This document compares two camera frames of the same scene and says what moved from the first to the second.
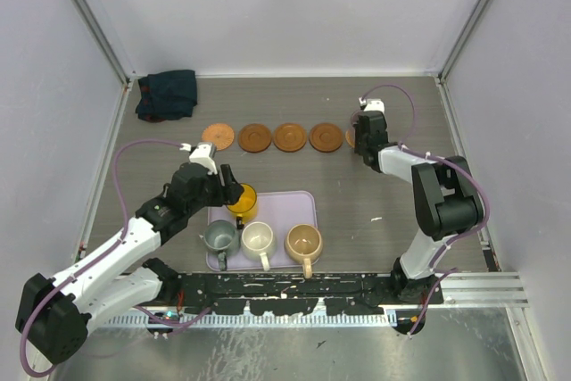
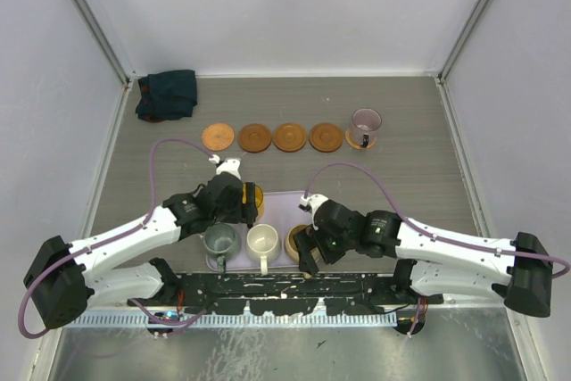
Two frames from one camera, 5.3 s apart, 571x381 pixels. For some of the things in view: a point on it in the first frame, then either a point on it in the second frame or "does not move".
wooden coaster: [326, 137] does not move
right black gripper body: [359, 140] → [334, 249]
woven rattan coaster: [220, 135] does not move
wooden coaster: [254, 138] does not move
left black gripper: [235, 188] → [243, 211]
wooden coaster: [290, 137] does not move
